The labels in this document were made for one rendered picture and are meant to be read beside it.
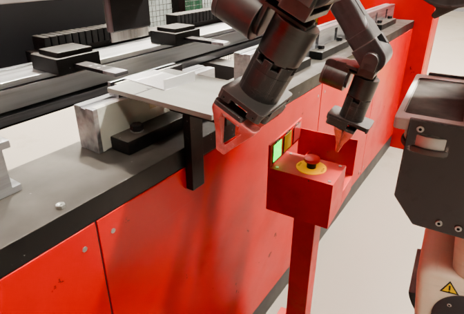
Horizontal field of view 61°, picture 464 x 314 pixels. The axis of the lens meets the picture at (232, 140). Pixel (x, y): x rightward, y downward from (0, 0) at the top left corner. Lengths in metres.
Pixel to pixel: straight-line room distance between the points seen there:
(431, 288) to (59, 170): 0.67
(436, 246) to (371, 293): 1.06
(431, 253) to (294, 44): 0.43
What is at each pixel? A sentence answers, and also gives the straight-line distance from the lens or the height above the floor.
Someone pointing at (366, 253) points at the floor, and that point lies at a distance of 1.97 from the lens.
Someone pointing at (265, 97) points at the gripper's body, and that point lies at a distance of 0.49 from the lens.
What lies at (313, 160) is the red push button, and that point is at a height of 0.81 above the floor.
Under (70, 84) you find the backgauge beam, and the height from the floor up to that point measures 0.94.
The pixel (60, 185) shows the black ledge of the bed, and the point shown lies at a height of 0.88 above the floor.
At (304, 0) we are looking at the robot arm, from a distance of 0.42.
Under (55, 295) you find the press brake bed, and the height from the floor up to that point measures 0.74.
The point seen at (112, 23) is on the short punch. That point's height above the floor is 1.12.
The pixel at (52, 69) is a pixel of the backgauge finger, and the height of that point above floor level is 1.00.
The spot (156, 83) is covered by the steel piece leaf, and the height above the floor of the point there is 1.00.
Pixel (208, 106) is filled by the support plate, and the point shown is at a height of 1.00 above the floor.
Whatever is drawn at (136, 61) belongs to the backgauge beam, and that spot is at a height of 0.95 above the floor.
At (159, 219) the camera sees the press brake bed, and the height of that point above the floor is 0.74.
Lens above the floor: 1.24
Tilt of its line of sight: 25 degrees down
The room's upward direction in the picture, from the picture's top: straight up
